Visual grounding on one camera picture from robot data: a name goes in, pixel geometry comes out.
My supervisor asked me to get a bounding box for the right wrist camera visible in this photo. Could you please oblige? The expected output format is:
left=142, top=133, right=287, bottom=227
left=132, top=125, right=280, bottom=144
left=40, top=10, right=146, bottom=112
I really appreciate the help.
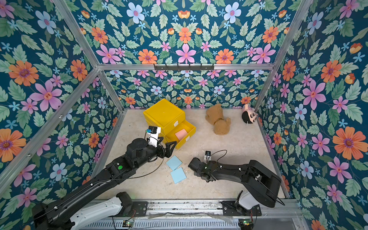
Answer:
left=204, top=150, right=211, bottom=163

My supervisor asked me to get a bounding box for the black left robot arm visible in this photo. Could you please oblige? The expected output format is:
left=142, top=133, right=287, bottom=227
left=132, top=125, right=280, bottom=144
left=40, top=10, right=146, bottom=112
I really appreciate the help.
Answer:
left=32, top=137, right=177, bottom=230

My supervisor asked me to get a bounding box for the pink black plush toy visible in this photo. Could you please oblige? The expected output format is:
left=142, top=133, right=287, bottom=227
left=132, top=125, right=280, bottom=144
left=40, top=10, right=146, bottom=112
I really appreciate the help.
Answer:
left=241, top=104, right=258, bottom=124

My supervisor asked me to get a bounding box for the yellow plastic drawer cabinet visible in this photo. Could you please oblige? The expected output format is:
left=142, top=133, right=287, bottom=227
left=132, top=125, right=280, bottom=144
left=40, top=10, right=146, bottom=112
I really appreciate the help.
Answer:
left=143, top=99, right=186, bottom=143

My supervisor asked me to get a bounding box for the brown teddy bear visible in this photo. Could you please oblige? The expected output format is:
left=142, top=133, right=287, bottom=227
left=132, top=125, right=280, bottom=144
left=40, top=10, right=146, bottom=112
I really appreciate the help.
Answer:
left=205, top=104, right=231, bottom=135

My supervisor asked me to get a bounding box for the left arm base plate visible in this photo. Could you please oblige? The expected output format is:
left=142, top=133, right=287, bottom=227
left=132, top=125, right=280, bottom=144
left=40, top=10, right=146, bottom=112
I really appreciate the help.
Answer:
left=115, top=201, right=148, bottom=218

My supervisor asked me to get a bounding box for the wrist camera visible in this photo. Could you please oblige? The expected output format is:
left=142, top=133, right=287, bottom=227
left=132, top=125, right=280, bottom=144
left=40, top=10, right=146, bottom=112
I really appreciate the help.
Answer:
left=204, top=150, right=211, bottom=163
left=145, top=126, right=161, bottom=148

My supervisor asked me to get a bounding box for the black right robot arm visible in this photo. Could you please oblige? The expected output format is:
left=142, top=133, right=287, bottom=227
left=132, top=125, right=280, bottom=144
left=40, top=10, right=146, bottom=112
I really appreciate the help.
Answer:
left=189, top=158, right=281, bottom=210

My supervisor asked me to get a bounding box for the blue sticky note pad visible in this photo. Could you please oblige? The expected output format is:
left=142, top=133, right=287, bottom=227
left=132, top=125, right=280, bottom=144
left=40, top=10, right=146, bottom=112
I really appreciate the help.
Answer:
left=166, top=156, right=182, bottom=171
left=171, top=167, right=186, bottom=184

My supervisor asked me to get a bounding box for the black wall hook rail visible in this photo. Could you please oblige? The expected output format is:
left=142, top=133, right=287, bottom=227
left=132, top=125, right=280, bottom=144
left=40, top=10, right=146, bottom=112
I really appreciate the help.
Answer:
left=153, top=64, right=215, bottom=71

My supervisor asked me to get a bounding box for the yellow drawer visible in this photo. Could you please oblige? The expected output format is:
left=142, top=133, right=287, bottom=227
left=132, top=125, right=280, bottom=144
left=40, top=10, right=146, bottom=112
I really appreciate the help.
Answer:
left=165, top=120, right=196, bottom=149

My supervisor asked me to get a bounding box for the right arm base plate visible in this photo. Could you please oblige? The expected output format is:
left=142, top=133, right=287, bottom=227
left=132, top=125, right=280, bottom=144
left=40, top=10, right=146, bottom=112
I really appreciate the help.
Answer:
left=220, top=201, right=262, bottom=217

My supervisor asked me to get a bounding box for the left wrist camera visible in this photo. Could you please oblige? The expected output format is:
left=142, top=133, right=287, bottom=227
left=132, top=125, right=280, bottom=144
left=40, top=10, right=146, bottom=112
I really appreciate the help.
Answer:
left=145, top=126, right=161, bottom=148

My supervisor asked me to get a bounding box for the pink sticky note pad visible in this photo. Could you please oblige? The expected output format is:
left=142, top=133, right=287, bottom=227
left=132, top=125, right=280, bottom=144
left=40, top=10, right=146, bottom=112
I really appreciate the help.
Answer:
left=175, top=129, right=188, bottom=141

